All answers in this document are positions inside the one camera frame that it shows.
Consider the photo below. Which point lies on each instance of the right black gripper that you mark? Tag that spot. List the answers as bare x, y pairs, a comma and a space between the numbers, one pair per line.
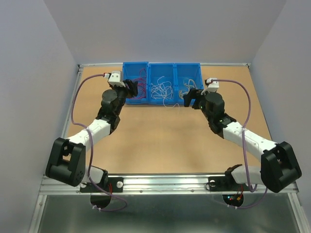
193, 92

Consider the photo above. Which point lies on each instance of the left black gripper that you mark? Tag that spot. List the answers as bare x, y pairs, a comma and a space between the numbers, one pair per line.
132, 91

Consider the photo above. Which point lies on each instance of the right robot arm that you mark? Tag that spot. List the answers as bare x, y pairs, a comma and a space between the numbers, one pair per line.
278, 164

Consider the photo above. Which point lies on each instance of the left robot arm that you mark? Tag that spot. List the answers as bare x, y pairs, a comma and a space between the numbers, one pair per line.
67, 161

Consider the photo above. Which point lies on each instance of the left blue bin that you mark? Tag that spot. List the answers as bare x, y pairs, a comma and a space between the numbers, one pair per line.
137, 71

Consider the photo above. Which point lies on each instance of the blue bin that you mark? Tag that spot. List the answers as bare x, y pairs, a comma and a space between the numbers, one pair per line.
162, 84
137, 71
187, 76

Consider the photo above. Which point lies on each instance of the right blue bin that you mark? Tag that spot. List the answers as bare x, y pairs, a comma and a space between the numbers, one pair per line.
187, 76

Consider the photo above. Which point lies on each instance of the middle blue bin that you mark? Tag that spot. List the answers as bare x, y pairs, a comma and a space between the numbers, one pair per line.
162, 84

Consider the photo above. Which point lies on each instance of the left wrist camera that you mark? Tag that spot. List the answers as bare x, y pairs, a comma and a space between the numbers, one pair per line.
116, 79

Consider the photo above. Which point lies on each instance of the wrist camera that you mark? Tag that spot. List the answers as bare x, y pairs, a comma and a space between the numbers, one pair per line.
212, 85
116, 79

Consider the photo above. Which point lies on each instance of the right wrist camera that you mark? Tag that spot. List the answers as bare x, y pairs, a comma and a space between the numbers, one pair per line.
212, 85

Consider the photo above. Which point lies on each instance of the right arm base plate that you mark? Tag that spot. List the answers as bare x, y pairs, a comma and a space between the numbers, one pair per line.
224, 184

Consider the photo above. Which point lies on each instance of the aluminium front rail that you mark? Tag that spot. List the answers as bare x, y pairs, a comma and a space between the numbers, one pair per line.
175, 184

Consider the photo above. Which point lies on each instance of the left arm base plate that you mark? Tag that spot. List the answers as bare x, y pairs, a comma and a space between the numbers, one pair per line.
108, 184

